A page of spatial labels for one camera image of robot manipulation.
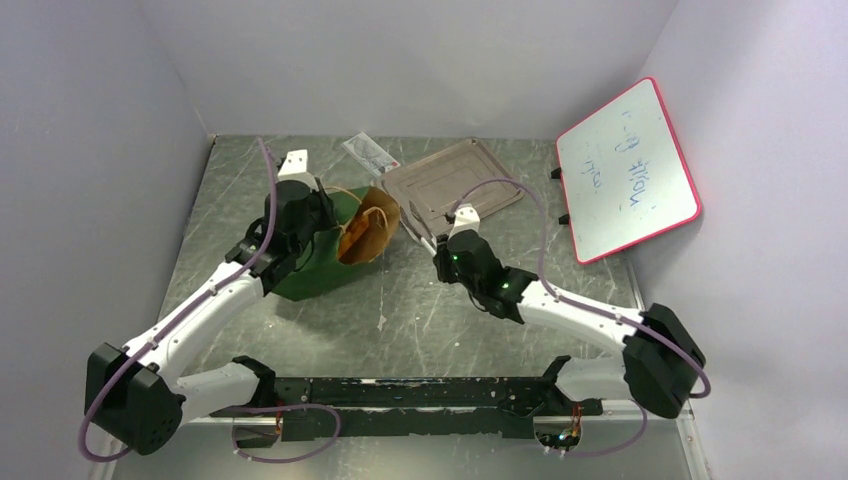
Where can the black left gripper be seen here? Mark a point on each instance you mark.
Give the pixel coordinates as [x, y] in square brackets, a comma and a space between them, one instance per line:
[325, 204]

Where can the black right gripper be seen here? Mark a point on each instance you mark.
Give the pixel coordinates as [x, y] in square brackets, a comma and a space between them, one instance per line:
[441, 260]

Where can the green paper bag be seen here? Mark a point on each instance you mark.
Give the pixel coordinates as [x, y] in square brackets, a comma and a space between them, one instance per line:
[328, 263]

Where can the metal baking tray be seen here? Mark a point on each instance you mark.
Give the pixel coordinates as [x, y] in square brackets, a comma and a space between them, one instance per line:
[435, 182]

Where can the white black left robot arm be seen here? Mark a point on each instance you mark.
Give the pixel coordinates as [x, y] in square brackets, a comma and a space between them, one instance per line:
[199, 318]

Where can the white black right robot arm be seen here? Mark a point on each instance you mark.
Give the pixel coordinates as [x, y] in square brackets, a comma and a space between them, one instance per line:
[651, 357]

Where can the orange fake bread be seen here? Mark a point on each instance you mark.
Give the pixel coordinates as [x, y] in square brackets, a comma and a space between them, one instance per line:
[356, 228]

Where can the clear plastic packet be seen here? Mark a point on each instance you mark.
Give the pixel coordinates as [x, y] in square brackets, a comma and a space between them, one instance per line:
[370, 155]

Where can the pink framed whiteboard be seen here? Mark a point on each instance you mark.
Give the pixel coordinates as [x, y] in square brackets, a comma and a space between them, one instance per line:
[624, 174]

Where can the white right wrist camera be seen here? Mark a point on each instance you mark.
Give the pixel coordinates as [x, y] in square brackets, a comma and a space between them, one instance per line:
[466, 218]

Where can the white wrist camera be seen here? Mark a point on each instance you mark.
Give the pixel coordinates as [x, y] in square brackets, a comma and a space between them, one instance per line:
[466, 218]
[294, 172]

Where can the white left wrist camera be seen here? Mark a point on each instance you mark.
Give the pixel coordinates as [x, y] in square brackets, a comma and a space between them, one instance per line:
[294, 172]

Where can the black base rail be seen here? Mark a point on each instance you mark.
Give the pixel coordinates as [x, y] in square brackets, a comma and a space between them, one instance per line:
[312, 408]

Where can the aluminium frame rail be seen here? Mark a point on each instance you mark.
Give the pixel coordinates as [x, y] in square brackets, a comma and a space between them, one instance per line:
[558, 434]

